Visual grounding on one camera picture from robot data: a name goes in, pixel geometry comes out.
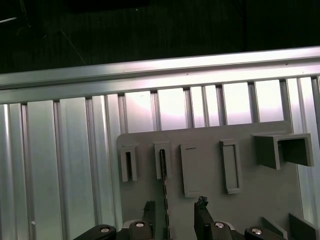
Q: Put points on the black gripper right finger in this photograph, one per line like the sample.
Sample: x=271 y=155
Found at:
x=201 y=220

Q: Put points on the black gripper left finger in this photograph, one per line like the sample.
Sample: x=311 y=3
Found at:
x=149 y=220

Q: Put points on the blue RAM stick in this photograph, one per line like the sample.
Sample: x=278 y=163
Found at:
x=165 y=200

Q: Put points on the grey plastic parts rack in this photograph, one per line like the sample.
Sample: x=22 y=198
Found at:
x=250 y=200

